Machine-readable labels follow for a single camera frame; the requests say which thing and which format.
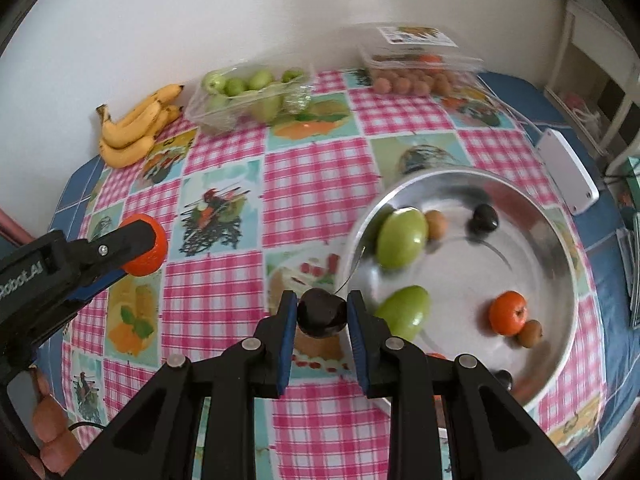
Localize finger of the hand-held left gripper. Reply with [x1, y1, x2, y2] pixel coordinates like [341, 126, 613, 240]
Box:
[67, 219, 157, 282]
[74, 267, 130, 304]

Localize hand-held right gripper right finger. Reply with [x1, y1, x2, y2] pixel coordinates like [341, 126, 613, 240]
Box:
[346, 290, 583, 480]

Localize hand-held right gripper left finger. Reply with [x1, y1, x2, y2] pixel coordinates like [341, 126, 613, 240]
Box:
[65, 290, 301, 480]

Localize round steel basin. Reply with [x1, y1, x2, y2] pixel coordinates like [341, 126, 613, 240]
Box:
[339, 169, 580, 411]

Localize brown kiwi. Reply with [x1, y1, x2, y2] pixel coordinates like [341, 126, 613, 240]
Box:
[517, 319, 543, 349]
[424, 210, 447, 241]

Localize person's left hand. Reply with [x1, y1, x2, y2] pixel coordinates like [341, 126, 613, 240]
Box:
[30, 367, 83, 478]

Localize pink furniture edge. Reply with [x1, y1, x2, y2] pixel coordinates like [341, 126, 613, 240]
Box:
[0, 210, 31, 243]

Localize yellow banana bunch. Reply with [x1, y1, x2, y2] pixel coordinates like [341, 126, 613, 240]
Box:
[96, 84, 185, 169]

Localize clear plastic tray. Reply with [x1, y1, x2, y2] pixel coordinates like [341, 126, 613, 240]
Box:
[185, 64, 315, 135]

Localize pile of green jujubes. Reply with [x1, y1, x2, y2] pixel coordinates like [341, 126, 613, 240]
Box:
[201, 67, 306, 123]

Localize heap of boxed longans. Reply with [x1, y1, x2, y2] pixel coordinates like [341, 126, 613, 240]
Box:
[372, 71, 468, 97]

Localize white plastic box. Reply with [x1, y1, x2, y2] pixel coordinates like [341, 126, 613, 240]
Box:
[535, 128, 600, 215]

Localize dark printed packets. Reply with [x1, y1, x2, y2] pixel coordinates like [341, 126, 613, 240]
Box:
[617, 212, 640, 328]

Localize clear lidded plastic box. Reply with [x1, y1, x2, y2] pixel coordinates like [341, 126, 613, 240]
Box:
[357, 22, 483, 98]

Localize white wooden shelf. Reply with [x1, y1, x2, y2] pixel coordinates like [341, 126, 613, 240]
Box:
[545, 0, 640, 156]

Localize thin white cable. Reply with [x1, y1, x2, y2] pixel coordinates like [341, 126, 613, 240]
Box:
[492, 95, 543, 136]

